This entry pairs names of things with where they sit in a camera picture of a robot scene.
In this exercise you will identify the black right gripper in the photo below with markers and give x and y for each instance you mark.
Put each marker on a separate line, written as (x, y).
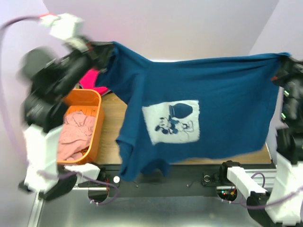
(289, 71)

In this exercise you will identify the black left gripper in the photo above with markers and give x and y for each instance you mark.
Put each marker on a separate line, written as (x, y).
(102, 51)

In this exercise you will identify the blue t shirt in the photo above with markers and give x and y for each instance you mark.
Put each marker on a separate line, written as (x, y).
(207, 108)

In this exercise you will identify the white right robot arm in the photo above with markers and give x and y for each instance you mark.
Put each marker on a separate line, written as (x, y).
(282, 206)

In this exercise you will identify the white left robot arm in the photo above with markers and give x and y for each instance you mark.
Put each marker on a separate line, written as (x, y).
(44, 107)

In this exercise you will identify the folded magenta t shirt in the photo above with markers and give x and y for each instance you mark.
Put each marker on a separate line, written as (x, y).
(88, 82)

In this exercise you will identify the orange plastic basket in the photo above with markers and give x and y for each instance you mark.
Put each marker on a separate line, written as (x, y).
(89, 102)

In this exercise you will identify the dusty pink t shirt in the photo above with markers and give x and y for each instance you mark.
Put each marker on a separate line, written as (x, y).
(75, 136)

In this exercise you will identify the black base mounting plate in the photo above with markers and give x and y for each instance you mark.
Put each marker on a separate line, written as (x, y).
(182, 180)

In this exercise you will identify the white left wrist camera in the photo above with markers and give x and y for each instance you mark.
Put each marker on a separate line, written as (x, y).
(63, 26)

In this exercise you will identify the aluminium rail frame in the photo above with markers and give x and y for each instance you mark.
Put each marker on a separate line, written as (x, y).
(95, 207)

